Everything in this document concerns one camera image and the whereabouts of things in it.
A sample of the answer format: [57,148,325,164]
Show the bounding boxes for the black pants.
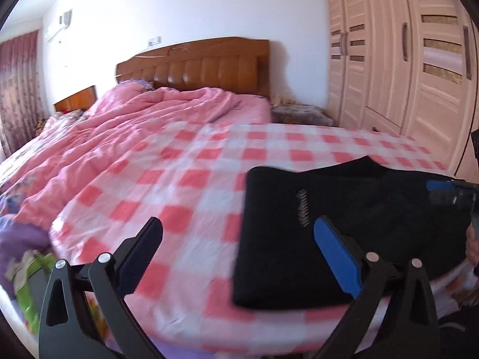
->
[232,156,479,311]

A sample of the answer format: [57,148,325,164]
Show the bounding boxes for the white air conditioner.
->
[43,9,73,42]

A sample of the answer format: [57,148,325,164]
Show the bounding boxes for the floral dark blanket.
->
[35,110,88,131]

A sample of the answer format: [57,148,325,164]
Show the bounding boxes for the pink quilt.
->
[0,80,271,229]

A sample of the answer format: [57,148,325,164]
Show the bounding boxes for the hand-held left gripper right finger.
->
[313,215,438,359]

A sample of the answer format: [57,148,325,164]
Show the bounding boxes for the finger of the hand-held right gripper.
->
[426,179,479,210]

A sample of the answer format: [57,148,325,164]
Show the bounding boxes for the pink checked bed sheet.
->
[48,121,465,356]

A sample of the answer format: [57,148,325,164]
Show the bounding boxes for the small wooden headboard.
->
[53,85,98,113]

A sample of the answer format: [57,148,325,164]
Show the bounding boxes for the person's right hand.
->
[465,224,479,267]

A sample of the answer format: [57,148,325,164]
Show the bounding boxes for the green patterned bag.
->
[7,250,60,335]

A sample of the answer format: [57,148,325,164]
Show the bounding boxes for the light wooden wardrobe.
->
[324,0,479,180]

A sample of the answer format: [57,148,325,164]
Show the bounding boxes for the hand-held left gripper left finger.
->
[38,217,164,359]

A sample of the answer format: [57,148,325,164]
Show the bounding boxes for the floral pink curtain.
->
[0,30,43,158]

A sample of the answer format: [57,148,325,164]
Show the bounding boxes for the purple cloth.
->
[0,192,51,281]

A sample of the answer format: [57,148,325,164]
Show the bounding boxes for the floral covered nightstand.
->
[271,103,335,126]

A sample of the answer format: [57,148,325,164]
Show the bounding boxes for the wooden bed headboard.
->
[115,36,271,101]

